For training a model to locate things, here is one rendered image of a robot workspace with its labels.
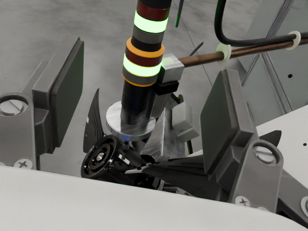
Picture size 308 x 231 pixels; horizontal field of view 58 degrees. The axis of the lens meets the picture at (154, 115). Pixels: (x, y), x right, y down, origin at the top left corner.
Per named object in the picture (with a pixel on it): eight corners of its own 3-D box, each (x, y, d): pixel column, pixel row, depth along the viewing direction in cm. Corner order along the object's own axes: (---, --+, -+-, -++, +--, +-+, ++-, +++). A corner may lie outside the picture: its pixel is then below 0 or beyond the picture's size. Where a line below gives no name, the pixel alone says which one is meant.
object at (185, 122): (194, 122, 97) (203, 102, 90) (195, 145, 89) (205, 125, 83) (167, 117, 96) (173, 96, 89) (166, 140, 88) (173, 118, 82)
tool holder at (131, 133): (150, 98, 44) (164, 44, 38) (174, 129, 40) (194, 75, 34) (97, 112, 40) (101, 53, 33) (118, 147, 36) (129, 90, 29)
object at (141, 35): (152, 27, 32) (155, 17, 31) (168, 42, 30) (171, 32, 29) (126, 29, 30) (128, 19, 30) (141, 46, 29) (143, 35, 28)
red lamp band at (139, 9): (157, 5, 30) (159, -7, 29) (174, 19, 28) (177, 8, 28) (130, 6, 29) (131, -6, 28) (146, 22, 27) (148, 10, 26)
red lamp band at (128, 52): (150, 43, 34) (151, 35, 33) (169, 63, 32) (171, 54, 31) (118, 47, 32) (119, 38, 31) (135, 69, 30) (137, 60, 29)
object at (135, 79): (146, 61, 36) (148, 53, 35) (164, 81, 34) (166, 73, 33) (116, 66, 34) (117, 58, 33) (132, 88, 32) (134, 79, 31)
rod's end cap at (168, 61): (165, 67, 37) (168, 54, 35) (173, 75, 36) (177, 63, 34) (152, 69, 36) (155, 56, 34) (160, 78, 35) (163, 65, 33)
